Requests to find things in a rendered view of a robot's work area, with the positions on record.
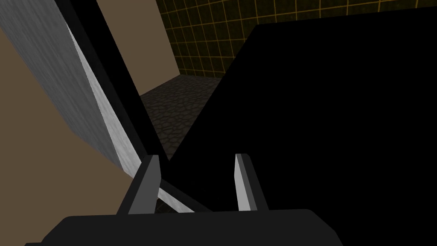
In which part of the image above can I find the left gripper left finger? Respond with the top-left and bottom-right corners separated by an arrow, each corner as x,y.
116,154 -> 162,216

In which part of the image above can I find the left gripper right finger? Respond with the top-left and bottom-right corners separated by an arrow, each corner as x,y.
233,153 -> 269,212

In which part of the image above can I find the black door leaf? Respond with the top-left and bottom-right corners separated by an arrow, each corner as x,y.
160,6 -> 437,246

